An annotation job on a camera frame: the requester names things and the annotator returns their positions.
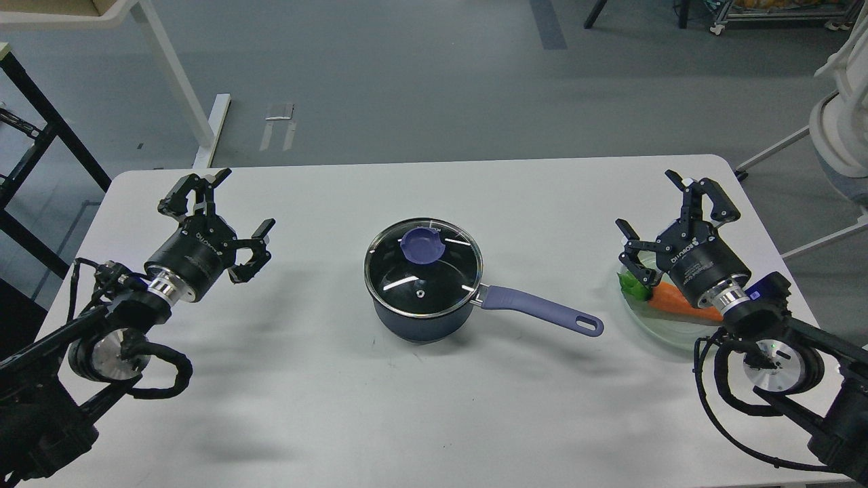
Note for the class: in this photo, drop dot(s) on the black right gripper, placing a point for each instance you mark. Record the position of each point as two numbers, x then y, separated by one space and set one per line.
690 251

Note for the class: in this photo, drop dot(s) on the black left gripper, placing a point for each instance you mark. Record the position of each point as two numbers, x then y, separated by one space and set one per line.
200 250

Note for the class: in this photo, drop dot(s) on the dark blue saucepan purple handle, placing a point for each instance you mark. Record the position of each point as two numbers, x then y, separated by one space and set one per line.
488 297

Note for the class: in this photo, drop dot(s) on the glass pot lid purple knob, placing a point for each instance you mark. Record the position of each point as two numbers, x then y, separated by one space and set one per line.
422 267

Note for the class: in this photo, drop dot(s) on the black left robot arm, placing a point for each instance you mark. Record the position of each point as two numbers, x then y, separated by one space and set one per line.
54 390

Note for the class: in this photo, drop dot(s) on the white robot base right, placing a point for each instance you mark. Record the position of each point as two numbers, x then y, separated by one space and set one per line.
837 128

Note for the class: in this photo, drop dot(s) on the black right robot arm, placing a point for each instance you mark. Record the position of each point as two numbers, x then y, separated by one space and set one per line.
767 364

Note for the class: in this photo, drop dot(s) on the orange toy carrot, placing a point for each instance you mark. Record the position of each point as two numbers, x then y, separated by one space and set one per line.
665 297

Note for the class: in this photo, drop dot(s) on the black stand leg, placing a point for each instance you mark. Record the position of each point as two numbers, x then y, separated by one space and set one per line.
638 13

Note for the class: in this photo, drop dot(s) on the metal wheeled cart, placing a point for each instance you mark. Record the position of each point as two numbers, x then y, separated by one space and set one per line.
831 15

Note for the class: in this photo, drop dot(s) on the white table frame leg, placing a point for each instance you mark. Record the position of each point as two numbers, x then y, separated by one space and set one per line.
92 15

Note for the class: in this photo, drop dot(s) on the black metal rack frame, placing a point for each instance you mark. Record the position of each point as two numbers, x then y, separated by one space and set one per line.
55 128

